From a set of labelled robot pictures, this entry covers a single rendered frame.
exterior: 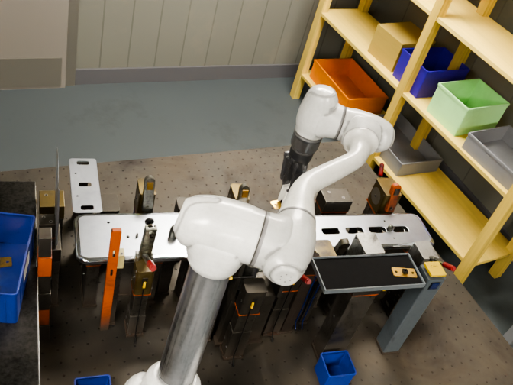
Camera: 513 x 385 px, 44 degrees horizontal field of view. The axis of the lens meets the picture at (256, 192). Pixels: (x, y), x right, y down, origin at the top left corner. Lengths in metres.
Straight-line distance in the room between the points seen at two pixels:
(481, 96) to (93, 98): 2.56
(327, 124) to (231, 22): 3.01
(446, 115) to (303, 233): 2.51
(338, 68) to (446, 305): 2.64
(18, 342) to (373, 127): 1.16
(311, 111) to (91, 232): 0.86
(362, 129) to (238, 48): 3.18
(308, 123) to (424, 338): 1.16
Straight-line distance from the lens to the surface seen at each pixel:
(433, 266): 2.25
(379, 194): 2.66
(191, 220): 1.41
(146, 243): 1.98
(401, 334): 2.47
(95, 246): 2.16
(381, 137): 1.88
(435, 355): 2.64
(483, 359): 2.75
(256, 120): 4.66
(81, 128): 4.27
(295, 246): 1.41
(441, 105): 3.88
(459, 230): 4.06
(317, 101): 1.83
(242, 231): 1.39
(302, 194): 1.56
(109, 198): 2.35
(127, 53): 4.65
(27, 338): 1.90
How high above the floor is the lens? 2.59
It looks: 40 degrees down
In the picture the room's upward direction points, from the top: 18 degrees clockwise
